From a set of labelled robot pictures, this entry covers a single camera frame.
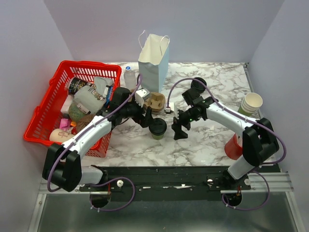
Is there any grey crumpled bag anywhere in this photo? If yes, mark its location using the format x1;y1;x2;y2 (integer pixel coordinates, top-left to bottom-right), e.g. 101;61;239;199
94;76;114;95

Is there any brown round package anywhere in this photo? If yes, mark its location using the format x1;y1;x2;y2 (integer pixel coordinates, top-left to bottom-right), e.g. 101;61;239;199
75;115;96;132

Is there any pink small box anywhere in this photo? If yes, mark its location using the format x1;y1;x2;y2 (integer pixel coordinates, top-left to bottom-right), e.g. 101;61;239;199
59;118;71;131

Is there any stack of black lids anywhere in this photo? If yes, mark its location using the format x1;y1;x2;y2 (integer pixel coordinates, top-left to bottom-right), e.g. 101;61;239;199
190;77;207;94

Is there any green round pouch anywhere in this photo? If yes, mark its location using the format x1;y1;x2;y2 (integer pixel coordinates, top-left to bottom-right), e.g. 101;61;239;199
68;103;90;122

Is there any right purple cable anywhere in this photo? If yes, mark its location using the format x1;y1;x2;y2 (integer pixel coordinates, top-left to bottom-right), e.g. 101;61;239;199
168;77;288;211

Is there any blue flat package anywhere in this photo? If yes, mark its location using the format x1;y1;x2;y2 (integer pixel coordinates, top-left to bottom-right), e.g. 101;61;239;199
106;86;114;102

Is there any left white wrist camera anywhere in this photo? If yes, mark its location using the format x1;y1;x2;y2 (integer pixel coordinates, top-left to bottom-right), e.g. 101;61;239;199
135;89;150;107

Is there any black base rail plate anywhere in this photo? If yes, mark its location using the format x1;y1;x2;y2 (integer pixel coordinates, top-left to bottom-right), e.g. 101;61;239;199
48;165;283;203

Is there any green paper cup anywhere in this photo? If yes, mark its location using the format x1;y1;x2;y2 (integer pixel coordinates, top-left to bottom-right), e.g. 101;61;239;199
151;132;165;140

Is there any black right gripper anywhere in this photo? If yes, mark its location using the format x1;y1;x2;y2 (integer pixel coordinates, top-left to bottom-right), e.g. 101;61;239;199
171;106;200;140

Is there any clear plastic water bottle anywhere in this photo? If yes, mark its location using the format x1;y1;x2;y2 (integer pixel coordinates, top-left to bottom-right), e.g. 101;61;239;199
124;66;137;90

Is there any light blue paper bag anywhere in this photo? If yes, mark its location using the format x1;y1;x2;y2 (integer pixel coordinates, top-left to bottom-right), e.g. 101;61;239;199
138;34;170;93

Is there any red cup holder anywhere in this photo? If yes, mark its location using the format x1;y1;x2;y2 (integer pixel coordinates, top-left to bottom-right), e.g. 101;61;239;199
224;134;242;160

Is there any black cup lid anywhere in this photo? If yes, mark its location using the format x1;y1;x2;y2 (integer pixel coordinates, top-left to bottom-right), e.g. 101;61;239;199
149;118;167;136

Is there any beige round bun toy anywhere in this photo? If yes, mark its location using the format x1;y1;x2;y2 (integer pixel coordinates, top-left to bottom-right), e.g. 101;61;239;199
49;129;74;143

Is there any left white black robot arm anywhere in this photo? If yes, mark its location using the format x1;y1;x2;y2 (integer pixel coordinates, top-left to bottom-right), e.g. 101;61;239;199
42;87;154;192

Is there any black snack can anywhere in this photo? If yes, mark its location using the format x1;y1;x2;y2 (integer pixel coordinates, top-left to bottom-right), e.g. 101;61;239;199
68;77;93;95

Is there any red plastic basket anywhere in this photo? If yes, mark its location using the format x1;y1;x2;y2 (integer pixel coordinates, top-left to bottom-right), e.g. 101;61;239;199
23;60;122;146

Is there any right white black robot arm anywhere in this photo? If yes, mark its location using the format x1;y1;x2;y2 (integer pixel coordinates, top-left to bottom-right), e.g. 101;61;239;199
165;88;279;189

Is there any brown pulp cup carrier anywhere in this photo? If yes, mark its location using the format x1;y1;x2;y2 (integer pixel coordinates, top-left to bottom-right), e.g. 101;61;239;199
143;92;166;113

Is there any stack of green paper cups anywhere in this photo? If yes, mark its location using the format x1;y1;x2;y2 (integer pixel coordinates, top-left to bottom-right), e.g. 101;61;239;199
238;93;263;116

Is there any grey printed pouch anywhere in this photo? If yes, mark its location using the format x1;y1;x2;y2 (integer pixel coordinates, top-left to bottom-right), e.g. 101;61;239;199
73;86;106;114

